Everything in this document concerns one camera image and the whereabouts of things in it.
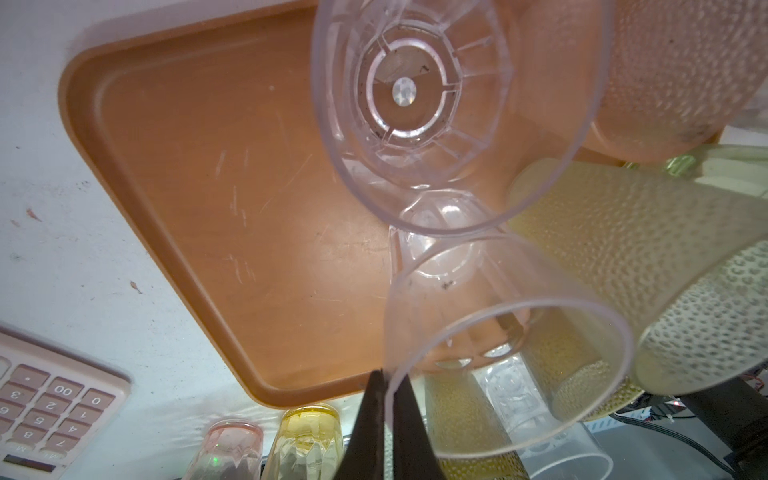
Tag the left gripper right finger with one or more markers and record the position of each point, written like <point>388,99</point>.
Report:
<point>413,456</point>

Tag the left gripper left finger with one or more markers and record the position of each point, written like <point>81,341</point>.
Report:
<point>364,456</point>

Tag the frosted pale green tumbler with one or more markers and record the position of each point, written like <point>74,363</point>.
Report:
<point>684,263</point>

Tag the frosted pink tumbler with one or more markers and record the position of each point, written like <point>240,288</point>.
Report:
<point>679,72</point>

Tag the dark olive glass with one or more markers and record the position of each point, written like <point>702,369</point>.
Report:
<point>466,434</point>

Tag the clear stemmed glass front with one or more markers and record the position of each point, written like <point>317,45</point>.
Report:
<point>551,452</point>

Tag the light green ribbed glass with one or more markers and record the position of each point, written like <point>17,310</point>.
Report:
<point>740,169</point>

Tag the orange rectangular tray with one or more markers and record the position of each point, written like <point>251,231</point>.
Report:
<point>206,138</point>

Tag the yellow glass front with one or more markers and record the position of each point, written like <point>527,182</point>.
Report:
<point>308,445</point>

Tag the pink glass front left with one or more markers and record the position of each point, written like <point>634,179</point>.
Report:
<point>231,449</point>

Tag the pink white calculator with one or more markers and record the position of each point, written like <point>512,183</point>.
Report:
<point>53,404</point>

